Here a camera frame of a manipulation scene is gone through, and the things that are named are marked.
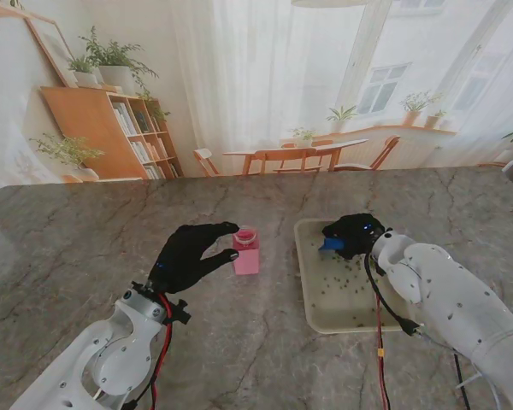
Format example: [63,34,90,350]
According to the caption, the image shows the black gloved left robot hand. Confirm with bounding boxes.
[147,220,240,296]

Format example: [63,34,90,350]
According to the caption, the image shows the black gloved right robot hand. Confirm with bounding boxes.
[321,213,388,260]

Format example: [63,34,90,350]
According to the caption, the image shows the blue plastic scraper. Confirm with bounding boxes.
[318,237,346,253]

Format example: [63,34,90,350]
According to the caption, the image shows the pink square jar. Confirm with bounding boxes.
[233,225,261,276]

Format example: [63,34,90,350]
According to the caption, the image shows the cream baking tray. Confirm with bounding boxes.
[293,218,414,335]

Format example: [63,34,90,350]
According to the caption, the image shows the scattered green beans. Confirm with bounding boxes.
[310,238,384,330]

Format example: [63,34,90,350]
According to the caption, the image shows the wooden chair with curved back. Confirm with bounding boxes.
[331,135,402,172]

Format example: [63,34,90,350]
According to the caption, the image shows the wooden dining table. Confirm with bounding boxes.
[221,138,370,176]

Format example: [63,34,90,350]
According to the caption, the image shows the wooden chair with slatted back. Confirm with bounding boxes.
[254,147,326,175]

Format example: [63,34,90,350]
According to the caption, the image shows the small plant on dining table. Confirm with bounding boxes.
[291,126,317,149]

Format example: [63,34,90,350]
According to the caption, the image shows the wooden chair with white back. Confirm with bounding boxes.
[192,148,221,179]

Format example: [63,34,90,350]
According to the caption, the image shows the green windowsill plant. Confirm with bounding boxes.
[326,104,360,132]

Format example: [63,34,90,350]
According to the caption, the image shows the plant in terracotta pot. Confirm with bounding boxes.
[400,91,437,127]

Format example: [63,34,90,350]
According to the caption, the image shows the small windowsill pot plant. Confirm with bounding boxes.
[425,109,448,131]

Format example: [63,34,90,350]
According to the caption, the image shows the trailing ivy plant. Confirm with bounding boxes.
[136,89,172,125]

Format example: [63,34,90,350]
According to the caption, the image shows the leafy plant beside bookshelf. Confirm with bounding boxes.
[29,132,106,183]

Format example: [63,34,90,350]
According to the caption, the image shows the wooden bookshelf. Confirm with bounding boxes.
[40,86,185,180]

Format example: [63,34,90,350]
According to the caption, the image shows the large plant in white pot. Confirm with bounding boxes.
[79,25,160,97]

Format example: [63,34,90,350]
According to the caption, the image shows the small plant in white pot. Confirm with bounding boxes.
[66,55,102,89]

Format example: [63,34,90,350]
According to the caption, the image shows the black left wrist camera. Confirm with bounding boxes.
[168,298,192,325]

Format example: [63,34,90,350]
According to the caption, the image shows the red left arm cable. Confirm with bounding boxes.
[151,294,174,410]

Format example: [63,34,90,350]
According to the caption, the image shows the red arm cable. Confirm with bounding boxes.
[374,294,390,410]
[151,294,174,410]

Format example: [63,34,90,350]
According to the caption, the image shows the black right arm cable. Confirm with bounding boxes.
[363,251,471,410]

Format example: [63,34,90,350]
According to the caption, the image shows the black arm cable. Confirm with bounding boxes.
[123,366,162,410]
[363,251,471,410]

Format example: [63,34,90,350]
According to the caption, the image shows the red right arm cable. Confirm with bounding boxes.
[374,294,390,410]

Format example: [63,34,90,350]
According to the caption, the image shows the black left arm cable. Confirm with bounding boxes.
[123,366,162,410]

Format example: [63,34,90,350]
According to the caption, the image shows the wooden picture frame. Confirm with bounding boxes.
[23,16,79,90]

